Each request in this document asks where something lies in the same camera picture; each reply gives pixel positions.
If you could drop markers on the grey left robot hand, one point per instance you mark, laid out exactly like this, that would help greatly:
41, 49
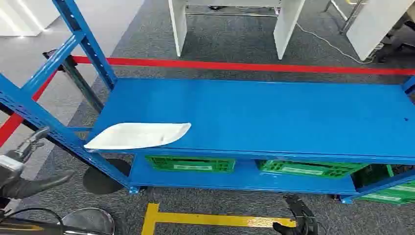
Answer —
29, 186

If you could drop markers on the dark right robot hand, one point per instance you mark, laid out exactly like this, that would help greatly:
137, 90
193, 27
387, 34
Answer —
301, 217

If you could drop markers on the green plastic crate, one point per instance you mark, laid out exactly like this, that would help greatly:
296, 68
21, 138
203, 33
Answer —
389, 191
308, 168
191, 163

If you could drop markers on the red barrier belt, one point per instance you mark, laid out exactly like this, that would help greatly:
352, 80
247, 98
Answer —
227, 66
9, 126

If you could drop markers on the yellow floor tape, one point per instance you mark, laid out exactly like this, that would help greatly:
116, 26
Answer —
201, 219

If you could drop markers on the blue metal shelf rack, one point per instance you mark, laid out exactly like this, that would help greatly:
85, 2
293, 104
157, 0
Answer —
259, 116

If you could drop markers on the white plastic parcel bag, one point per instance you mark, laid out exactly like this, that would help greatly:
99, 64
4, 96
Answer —
136, 136

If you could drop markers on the white desk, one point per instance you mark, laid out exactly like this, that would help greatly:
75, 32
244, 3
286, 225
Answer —
285, 22

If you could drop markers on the white board panel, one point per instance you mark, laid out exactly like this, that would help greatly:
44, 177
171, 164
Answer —
373, 22

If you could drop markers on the metal chair legs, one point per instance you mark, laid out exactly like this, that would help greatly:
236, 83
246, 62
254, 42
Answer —
348, 14

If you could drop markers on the black stanchion post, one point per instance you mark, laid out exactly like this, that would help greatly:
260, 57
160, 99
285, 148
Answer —
105, 178

